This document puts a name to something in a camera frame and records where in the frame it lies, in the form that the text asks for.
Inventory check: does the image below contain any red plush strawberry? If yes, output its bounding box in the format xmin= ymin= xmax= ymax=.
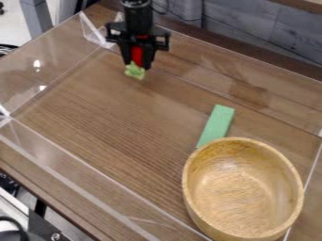
xmin=125 ymin=35 xmax=147 ymax=80

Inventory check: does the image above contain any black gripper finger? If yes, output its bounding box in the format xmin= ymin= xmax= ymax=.
xmin=119 ymin=41 xmax=133 ymax=65
xmin=142 ymin=43 xmax=155 ymax=70

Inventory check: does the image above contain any black metal bracket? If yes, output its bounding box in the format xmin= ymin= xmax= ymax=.
xmin=28 ymin=211 xmax=72 ymax=241

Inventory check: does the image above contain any black cable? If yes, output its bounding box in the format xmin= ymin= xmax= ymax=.
xmin=0 ymin=216 xmax=31 ymax=241

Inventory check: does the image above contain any green rectangular block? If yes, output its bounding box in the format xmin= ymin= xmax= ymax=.
xmin=197 ymin=104 xmax=235 ymax=148

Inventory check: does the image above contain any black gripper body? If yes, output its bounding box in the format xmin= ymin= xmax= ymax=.
xmin=105 ymin=22 xmax=171 ymax=51

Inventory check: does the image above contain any clear acrylic tray enclosure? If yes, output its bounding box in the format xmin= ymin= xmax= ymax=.
xmin=0 ymin=19 xmax=322 ymax=241

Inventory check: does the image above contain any wooden bowl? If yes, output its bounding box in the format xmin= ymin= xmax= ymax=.
xmin=182 ymin=137 xmax=305 ymax=241

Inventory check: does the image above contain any grey table leg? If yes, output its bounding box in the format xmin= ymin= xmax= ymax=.
xmin=19 ymin=0 xmax=54 ymax=39

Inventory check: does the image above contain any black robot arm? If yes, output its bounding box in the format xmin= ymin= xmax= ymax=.
xmin=105 ymin=0 xmax=171 ymax=70

